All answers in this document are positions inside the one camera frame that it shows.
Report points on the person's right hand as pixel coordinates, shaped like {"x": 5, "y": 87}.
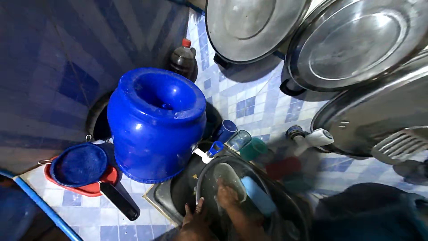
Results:
{"x": 228, "y": 197}

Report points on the person's left hand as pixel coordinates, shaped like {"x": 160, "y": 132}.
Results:
{"x": 195, "y": 223}

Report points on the person's right fingers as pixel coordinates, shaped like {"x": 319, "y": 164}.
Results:
{"x": 220, "y": 184}

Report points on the person's left fingers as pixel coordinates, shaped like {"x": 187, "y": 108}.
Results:
{"x": 199, "y": 206}

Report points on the person's right forearm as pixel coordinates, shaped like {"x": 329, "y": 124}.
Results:
{"x": 245, "y": 226}

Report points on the person's left forearm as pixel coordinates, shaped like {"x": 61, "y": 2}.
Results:
{"x": 197, "y": 237}

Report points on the dark round basin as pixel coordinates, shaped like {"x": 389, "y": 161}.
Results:
{"x": 212, "y": 197}

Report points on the grey metal sink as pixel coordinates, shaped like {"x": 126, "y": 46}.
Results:
{"x": 163, "y": 197}

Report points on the light blue rectangular item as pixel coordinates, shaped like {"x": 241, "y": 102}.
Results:
{"x": 258, "y": 196}

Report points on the clear drinking glass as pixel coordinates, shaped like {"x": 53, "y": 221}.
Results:
{"x": 239, "y": 141}

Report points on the green cup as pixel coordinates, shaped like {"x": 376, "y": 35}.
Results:
{"x": 253, "y": 149}

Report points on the blue cup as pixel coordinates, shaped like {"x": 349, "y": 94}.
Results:
{"x": 226, "y": 131}

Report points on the dark teal container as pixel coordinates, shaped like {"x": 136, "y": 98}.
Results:
{"x": 211, "y": 119}

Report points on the red cup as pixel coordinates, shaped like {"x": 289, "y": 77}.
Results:
{"x": 284, "y": 166}

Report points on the blue water dispenser with tap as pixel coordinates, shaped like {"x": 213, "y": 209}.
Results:
{"x": 150, "y": 140}

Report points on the red plastic plate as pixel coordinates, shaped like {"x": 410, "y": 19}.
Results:
{"x": 87, "y": 189}

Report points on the plastic bottle with red cap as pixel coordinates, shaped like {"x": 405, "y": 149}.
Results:
{"x": 182, "y": 61}

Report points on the dark round metal pot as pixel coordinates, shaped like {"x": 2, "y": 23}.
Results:
{"x": 96, "y": 117}

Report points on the large dark teal bucket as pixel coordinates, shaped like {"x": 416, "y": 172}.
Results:
{"x": 364, "y": 214}

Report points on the round steel pan with rim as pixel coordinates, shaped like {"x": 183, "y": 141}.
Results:
{"x": 239, "y": 36}

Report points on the large shiny steel tray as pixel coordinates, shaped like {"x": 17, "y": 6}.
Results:
{"x": 354, "y": 117}

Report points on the slotted metal spatula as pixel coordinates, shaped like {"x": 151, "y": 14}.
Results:
{"x": 384, "y": 148}

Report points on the shiny steel pan, ringed base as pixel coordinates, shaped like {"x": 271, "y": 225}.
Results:
{"x": 351, "y": 50}

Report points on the white wall faucet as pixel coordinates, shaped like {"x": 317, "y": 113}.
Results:
{"x": 317, "y": 137}

